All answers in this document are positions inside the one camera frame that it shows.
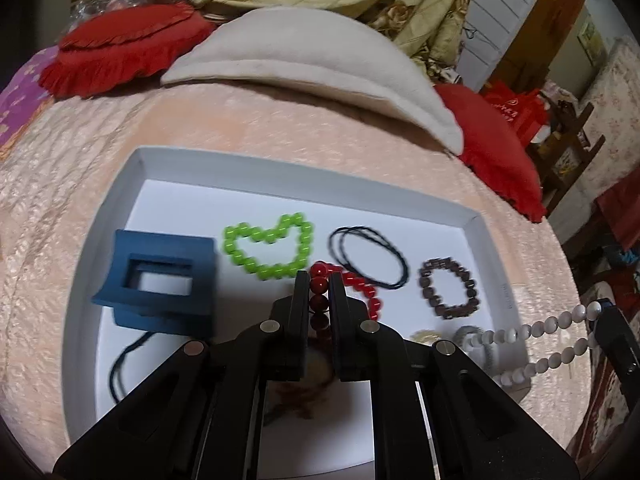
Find black cord bracelet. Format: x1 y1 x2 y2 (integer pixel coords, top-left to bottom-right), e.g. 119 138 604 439
109 331 153 403

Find wooden chair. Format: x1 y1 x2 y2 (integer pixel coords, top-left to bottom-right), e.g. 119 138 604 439
525 102 606 211

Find brown wooden bead bracelet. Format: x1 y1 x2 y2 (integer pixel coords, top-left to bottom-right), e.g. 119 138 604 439
419 257 481 320

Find red shopping bag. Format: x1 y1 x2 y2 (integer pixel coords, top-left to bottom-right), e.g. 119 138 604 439
482 77 551 143

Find clear plastic bag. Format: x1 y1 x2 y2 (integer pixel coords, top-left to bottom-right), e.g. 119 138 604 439
70 0 151 26

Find white cardboard box tray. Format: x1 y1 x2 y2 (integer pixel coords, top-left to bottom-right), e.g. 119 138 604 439
62 146 532 466

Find white bead bracelet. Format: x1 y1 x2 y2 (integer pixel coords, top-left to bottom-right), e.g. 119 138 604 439
462 301 603 388

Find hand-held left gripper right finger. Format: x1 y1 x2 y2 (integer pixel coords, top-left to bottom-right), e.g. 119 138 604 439
327 272 581 480

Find blue hair claw clip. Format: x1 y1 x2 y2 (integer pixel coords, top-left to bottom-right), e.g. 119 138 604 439
90 230 217 335

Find painted wooden pendant necklace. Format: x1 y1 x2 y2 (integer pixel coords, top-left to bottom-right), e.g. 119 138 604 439
265 335 336 426

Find purple floral bed sheet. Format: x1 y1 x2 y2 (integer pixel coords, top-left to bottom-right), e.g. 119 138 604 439
0 45 63 156

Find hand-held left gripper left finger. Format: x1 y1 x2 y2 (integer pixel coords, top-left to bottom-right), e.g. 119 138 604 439
52 270 312 480

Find grey braided bracelet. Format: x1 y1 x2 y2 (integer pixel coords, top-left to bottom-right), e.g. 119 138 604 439
452 325 501 373

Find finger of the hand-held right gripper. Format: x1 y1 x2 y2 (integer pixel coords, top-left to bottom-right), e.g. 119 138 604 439
590 299 640 396

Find white slatted headboard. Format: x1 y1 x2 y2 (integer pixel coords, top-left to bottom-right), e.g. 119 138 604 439
457 0 556 91

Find thin black hair tie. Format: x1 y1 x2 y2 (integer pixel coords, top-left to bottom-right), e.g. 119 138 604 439
329 226 408 290

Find red ruffled cushion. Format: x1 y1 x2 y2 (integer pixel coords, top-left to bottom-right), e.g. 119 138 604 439
39 1 216 100

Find plain red cushion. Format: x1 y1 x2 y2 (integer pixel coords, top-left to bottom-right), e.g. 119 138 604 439
432 82 548 223

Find beige pillow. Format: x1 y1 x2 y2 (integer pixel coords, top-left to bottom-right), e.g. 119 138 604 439
160 8 465 155

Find green bead bracelet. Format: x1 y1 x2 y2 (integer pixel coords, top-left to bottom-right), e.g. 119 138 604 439
222 213 315 281

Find red bead bracelet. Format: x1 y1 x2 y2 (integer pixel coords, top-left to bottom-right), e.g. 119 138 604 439
309 261 383 346

